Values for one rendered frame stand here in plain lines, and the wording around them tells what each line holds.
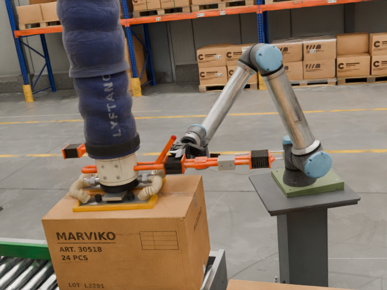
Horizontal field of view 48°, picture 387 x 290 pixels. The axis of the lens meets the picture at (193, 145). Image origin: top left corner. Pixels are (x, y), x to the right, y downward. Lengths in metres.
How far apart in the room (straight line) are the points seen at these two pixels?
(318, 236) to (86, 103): 1.55
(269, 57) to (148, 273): 1.08
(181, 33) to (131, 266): 8.88
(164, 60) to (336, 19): 3.94
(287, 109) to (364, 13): 7.96
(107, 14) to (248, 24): 8.50
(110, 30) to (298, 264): 1.73
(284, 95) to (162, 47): 8.52
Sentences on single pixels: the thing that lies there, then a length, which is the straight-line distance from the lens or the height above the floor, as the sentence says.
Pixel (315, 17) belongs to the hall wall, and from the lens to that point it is 9.98.
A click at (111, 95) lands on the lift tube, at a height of 1.52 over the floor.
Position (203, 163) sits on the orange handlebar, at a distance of 1.77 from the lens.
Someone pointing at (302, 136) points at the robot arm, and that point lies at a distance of 2.22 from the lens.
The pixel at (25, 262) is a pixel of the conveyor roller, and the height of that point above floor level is 0.54.
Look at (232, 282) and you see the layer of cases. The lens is 2.17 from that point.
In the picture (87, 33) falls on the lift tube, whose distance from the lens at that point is 1.66.
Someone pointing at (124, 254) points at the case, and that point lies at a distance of 1.82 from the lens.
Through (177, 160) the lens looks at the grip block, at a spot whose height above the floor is 1.21.
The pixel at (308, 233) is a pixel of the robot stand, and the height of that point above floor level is 0.50.
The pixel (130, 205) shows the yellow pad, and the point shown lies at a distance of 1.78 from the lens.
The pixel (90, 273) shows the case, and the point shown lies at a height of 0.80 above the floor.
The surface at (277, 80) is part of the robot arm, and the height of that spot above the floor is 1.43.
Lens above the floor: 1.83
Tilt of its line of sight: 18 degrees down
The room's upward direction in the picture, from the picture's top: 6 degrees counter-clockwise
